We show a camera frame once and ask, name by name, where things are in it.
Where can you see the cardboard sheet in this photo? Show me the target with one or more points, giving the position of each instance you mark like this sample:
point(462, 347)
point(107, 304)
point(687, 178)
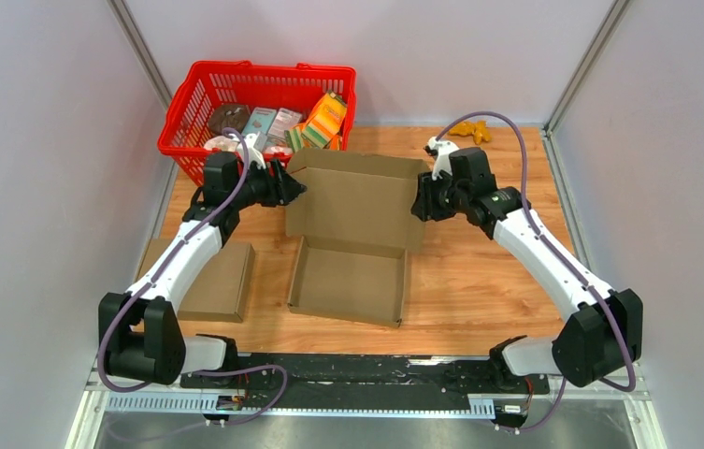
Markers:
point(356, 235)

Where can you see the red plastic basket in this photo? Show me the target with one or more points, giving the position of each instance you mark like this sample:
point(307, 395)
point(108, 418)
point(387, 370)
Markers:
point(211, 84)

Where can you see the brown round packet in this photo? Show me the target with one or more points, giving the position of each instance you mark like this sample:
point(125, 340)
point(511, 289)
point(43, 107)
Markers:
point(228, 115)

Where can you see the green striped sponge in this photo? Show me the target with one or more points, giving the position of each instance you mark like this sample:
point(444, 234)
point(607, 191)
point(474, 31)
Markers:
point(295, 138)

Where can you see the yellow toy figure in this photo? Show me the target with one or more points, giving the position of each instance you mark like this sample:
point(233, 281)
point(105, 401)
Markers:
point(478, 131)

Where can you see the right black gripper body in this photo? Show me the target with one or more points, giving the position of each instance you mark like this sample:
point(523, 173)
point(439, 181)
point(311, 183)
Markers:
point(440, 198)

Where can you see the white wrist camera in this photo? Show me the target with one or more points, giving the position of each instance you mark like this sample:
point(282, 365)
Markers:
point(250, 149)
point(441, 150)

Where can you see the white round container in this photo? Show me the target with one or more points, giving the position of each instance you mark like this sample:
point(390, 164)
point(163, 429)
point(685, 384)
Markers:
point(222, 144)

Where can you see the teal small box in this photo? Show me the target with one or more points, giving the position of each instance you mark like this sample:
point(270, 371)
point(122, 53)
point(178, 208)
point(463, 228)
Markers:
point(260, 121)

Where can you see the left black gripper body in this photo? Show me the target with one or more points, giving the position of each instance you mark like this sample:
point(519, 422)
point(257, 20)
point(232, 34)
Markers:
point(258, 187)

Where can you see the striped sponge pack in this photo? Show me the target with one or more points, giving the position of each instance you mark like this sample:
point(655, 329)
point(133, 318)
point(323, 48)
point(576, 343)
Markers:
point(325, 120)

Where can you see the cardboard box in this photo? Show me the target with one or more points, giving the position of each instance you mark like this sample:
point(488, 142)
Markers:
point(220, 292)

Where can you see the grey pink small box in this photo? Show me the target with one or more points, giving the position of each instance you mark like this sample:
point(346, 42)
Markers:
point(283, 121)

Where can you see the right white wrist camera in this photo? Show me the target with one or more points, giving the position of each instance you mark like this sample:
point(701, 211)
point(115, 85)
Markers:
point(441, 150)

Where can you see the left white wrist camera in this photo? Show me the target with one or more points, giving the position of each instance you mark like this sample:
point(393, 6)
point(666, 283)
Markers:
point(250, 149)

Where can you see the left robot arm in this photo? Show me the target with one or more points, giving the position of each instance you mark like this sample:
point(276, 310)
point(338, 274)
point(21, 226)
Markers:
point(140, 340)

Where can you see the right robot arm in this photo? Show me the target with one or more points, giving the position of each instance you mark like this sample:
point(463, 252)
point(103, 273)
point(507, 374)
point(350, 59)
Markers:
point(602, 334)

